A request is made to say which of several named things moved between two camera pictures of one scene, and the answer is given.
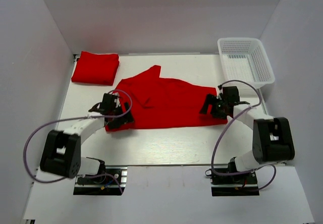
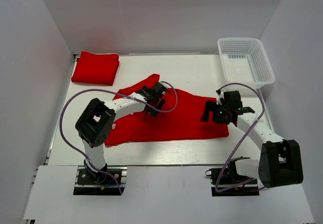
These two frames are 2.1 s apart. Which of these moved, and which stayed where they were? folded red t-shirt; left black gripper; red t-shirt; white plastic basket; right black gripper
Moved: left black gripper; right black gripper; red t-shirt
Stayed: white plastic basket; folded red t-shirt
